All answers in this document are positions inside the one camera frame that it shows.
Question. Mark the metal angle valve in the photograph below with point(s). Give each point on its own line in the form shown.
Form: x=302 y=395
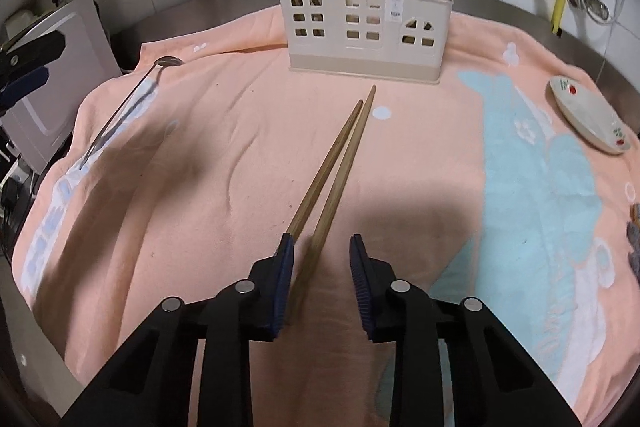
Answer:
x=597 y=9

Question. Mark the metal spoon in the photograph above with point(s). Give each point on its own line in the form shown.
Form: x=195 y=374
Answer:
x=167 y=61

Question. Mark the cream plastic utensil holder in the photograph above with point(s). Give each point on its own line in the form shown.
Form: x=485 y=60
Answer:
x=340 y=52

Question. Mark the white appliance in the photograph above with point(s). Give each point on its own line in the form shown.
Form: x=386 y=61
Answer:
x=65 y=57

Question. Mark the pink printed towel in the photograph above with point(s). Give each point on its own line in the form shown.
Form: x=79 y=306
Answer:
x=225 y=157

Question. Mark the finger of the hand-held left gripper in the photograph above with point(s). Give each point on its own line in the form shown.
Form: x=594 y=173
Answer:
x=25 y=84
x=40 y=47

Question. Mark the white floral plate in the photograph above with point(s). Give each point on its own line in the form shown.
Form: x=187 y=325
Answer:
x=585 y=112

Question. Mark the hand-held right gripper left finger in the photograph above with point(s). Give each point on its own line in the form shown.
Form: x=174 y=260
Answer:
x=280 y=287

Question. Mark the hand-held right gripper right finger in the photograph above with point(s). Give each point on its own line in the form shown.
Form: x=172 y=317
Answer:
x=361 y=287

